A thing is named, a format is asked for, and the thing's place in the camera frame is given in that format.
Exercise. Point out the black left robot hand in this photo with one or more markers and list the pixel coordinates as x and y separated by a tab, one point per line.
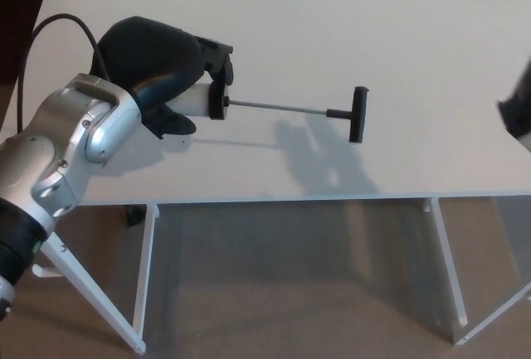
149	52

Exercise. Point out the white hook on desk leg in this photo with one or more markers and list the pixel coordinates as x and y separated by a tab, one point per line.
43	273

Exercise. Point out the white metal desk leg frame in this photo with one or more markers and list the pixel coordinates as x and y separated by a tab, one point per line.
448	259
95	297

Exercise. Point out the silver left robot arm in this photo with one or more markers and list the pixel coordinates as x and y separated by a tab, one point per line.
62	147

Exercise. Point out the dark brown wooden panel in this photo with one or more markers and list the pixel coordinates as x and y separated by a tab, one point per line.
20	15

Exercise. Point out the small black floor object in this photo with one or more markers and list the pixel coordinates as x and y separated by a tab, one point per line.
133	216

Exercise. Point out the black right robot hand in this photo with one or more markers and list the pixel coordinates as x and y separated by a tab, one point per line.
520	102

